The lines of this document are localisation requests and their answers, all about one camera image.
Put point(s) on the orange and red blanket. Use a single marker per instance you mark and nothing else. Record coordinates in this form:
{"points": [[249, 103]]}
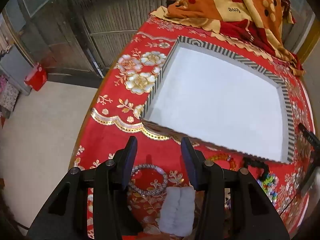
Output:
{"points": [[212, 2]]}

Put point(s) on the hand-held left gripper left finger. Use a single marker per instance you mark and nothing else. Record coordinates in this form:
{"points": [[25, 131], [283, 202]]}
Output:
{"points": [[131, 160]]}

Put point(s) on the white fluffy hair band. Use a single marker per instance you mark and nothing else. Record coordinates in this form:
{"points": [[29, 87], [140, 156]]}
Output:
{"points": [[175, 210]]}

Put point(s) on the grey cabinet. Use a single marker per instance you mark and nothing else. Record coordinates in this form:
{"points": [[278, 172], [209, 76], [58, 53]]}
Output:
{"points": [[15, 62]]}

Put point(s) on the red bag on floor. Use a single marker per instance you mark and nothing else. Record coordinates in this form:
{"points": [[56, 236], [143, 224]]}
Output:
{"points": [[36, 78]]}

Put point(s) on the floral cloth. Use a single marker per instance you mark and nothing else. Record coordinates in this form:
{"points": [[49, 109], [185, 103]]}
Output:
{"points": [[8, 95]]}

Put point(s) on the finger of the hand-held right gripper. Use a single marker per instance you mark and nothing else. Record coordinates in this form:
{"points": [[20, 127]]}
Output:
{"points": [[308, 136]]}

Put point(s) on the yellow wooden frame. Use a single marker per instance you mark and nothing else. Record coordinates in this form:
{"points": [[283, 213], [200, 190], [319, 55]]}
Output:
{"points": [[308, 40]]}

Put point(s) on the metal folding door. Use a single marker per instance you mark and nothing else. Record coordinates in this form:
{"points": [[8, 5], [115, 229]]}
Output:
{"points": [[112, 17]]}

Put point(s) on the striped box with white inside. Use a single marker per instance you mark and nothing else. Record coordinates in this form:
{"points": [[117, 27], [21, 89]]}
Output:
{"points": [[212, 100]]}

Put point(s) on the red floral tablecloth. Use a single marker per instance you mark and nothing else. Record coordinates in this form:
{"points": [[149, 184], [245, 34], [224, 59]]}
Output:
{"points": [[107, 140]]}

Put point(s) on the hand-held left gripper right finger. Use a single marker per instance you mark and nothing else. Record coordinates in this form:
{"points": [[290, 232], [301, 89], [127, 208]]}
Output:
{"points": [[188, 160]]}

